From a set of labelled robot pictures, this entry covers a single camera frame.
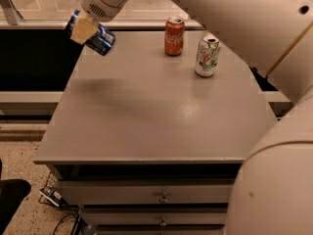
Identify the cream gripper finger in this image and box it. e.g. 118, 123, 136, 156
70, 11, 99, 45

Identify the blue Pepsi can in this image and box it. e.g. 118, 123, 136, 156
66, 10, 115, 56

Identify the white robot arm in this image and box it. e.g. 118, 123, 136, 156
80, 0, 313, 235

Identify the red Coke can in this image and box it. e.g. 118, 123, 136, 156
164, 16, 185, 56

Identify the white green 7up can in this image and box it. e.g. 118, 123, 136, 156
195, 33, 221, 77

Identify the metal window railing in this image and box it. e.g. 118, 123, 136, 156
11, 0, 202, 29

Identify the grey drawer cabinet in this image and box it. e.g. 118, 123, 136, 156
34, 31, 276, 235

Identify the blue white box on floor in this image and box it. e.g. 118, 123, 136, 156
39, 187, 62, 207

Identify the black chair seat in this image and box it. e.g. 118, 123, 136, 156
0, 179, 31, 235

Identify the metal top drawer knob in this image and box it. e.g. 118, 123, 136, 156
158, 193, 169, 204

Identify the metal drawer knob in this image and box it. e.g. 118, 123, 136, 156
158, 193, 169, 204
158, 217, 167, 227

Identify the middle grey drawer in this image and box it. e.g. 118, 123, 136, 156
80, 209, 226, 225

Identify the grey drawer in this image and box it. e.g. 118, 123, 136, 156
80, 209, 226, 225
55, 181, 232, 206

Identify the top grey drawer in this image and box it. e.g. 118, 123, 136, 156
55, 181, 232, 206

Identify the metal middle drawer knob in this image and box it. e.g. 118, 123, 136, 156
158, 217, 167, 227

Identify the black floor cable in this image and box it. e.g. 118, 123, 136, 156
52, 212, 81, 235

